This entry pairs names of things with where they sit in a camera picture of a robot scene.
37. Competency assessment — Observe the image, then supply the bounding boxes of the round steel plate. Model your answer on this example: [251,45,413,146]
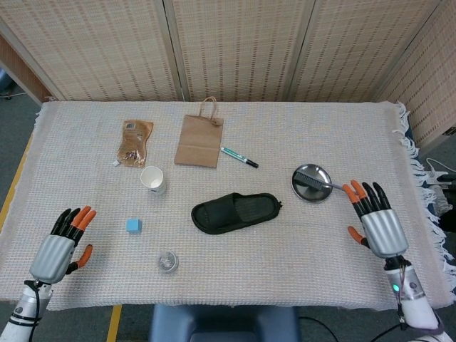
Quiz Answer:
[291,163,332,204]

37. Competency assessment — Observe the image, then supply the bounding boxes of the grey brush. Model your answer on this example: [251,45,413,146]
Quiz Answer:
[294,170,346,192]

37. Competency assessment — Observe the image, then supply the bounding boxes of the black floor cable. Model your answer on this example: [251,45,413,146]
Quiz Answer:
[298,315,338,342]

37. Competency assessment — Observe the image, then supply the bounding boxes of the black slipper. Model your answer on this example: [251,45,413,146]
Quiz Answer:
[190,192,284,235]

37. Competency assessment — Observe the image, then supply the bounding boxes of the beige woven tablecloth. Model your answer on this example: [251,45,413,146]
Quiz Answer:
[0,100,456,311]

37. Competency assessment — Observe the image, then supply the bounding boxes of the bamboo folding screen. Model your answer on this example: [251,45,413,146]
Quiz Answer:
[0,0,456,149]

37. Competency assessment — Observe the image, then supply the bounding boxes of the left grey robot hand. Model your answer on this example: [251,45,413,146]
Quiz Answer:
[28,205,98,285]

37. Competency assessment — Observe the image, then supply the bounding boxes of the white floral paper cup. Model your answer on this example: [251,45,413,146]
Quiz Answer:
[140,165,167,196]

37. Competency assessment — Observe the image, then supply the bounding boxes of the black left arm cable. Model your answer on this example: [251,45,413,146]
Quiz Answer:
[24,280,43,342]

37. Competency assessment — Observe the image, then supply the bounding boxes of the green white marker pen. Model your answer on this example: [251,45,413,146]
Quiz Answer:
[220,146,259,169]

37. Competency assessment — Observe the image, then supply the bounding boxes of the brown paper bag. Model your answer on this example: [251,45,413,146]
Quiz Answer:
[173,96,224,170]

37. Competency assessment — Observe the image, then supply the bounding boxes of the white power strip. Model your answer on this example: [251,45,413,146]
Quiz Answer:
[423,157,456,186]

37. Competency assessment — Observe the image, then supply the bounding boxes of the clear round clip container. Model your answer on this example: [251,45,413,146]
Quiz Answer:
[157,250,179,274]

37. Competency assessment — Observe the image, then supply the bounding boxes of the brown spouted snack pouch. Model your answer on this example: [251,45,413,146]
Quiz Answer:
[113,120,155,170]

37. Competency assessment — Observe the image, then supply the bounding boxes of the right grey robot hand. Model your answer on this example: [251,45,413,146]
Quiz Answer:
[342,180,410,260]

